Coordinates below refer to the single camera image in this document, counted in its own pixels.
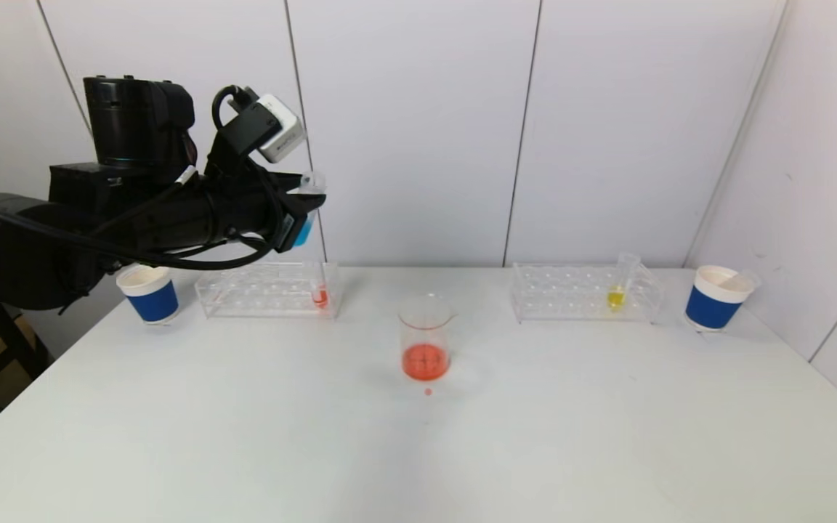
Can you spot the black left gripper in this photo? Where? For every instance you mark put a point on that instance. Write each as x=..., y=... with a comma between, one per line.
x=289, y=224

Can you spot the blue pigment test tube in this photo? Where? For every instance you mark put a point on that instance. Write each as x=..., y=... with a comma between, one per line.
x=305, y=231

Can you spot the red pigment test tube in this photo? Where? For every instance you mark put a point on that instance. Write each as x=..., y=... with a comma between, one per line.
x=320, y=296
x=744, y=277

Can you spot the black and orange left arm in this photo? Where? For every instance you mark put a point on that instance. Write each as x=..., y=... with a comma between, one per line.
x=62, y=218

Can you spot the clear acrylic test tube rack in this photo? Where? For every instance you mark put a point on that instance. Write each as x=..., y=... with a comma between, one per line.
x=571, y=298
x=273, y=298

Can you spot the clear glass beaker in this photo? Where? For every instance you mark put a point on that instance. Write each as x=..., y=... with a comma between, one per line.
x=426, y=356

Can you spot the yellow pigment test tube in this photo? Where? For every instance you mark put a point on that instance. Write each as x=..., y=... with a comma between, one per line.
x=615, y=298

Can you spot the blue and white paper cup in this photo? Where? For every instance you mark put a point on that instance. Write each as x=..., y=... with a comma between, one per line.
x=713, y=305
x=153, y=301

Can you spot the dark side table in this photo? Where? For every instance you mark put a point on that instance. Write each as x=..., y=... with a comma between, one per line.
x=22, y=341

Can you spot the white wrist camera with mount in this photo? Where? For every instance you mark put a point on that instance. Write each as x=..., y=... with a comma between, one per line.
x=277, y=131

